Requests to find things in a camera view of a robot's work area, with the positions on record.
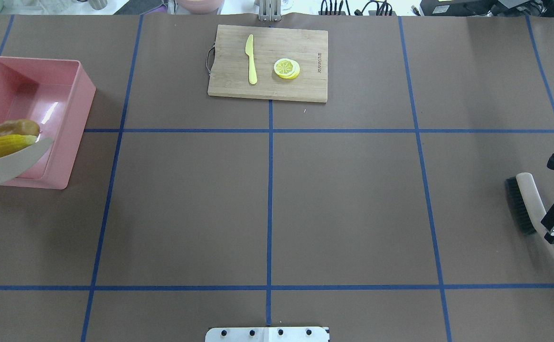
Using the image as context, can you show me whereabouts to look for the beige hand brush black bristles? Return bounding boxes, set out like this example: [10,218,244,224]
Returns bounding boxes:
[505,172,554,262]

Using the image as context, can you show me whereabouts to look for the brown potato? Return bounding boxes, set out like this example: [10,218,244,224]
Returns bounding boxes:
[0,119,40,137]

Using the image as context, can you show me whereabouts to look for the beige plastic dustpan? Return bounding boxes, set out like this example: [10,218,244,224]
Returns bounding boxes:
[0,138,55,184]

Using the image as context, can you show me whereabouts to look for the pink plastic bin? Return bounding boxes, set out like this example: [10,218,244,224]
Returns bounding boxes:
[0,56,96,189]

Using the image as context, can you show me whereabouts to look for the yellow lemon slices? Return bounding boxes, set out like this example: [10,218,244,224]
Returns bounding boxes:
[273,58,301,79]

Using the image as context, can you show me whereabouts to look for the yellow plastic knife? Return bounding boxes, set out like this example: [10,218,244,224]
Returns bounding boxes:
[244,34,258,85]

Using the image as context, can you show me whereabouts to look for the bamboo cutting board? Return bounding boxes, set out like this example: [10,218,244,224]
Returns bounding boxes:
[207,24,329,103]

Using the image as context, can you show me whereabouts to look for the pink bowl with ice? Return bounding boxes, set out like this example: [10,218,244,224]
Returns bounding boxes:
[175,0,224,14]

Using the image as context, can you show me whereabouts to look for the aluminium frame post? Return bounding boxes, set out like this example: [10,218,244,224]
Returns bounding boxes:
[255,0,282,22]

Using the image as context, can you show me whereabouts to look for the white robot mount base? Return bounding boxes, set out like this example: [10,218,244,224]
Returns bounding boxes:
[205,326,330,342]

